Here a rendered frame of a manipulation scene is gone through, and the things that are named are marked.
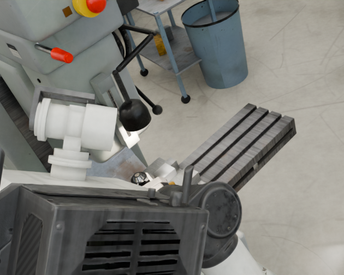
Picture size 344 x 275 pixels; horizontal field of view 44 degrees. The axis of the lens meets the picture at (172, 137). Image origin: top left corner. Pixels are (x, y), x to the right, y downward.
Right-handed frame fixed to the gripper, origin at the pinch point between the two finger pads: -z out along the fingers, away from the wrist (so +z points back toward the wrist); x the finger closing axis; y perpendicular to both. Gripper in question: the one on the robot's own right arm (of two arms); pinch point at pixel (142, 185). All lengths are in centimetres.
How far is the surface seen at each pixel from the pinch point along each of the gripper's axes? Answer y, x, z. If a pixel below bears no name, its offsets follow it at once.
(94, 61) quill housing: -36.8, -3.7, -5.6
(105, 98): -29.2, -1.5, -1.3
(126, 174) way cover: 28, -1, -42
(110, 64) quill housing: -34.0, -7.2, -6.4
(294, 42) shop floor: 120, -203, -196
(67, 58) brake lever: -49, 3, 14
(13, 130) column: -11, 25, -46
